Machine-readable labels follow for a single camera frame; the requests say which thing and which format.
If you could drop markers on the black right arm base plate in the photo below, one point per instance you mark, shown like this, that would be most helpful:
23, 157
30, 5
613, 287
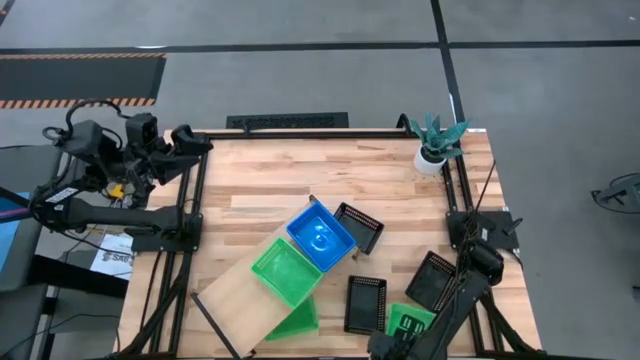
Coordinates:
502, 230

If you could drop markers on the white printed paper sheet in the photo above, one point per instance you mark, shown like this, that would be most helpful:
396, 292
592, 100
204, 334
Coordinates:
112, 255

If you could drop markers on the yellow connector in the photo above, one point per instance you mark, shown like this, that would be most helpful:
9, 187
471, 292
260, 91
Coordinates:
116, 191

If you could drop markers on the green plant in white pot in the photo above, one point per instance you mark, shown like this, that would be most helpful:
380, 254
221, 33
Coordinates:
432, 145

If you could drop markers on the black mat with hazard stripes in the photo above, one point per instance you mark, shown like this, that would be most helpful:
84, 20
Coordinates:
80, 77

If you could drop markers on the blue flat panel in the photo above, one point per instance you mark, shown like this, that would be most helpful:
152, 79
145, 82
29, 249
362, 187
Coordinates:
7, 240

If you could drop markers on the green plastic basket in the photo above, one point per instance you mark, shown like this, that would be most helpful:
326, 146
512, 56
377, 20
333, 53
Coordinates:
287, 272
300, 322
407, 312

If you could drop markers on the wooden shelf with black legs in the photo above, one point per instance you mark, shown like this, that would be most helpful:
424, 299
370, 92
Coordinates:
235, 305

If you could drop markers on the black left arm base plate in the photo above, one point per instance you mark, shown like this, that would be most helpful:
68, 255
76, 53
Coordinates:
165, 244

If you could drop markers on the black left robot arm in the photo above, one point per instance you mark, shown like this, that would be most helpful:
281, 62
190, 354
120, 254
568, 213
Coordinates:
115, 217

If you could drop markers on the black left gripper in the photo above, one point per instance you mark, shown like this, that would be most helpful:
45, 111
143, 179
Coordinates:
145, 150

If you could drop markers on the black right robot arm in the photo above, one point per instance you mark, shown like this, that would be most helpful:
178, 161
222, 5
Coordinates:
460, 305

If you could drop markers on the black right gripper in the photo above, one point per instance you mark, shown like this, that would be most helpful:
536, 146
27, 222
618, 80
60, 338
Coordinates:
392, 350

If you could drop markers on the black plastic basket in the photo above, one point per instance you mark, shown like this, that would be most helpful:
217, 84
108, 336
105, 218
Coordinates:
365, 306
357, 229
430, 280

